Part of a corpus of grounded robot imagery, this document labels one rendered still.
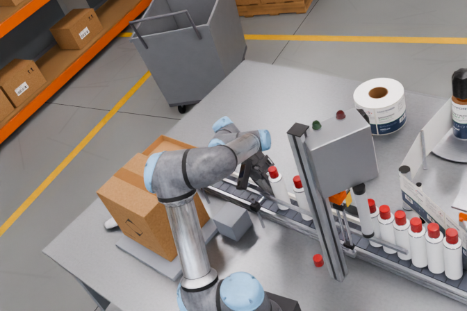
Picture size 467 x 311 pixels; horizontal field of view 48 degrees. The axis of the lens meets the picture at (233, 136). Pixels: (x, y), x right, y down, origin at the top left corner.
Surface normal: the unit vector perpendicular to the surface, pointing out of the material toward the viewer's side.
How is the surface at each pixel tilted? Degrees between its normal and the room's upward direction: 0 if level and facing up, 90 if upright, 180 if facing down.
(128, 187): 0
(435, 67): 0
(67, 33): 90
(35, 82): 90
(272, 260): 0
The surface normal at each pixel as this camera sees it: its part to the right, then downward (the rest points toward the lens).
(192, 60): -0.15, 0.71
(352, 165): 0.26, 0.56
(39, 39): 0.84, 0.11
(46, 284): -0.29, -0.73
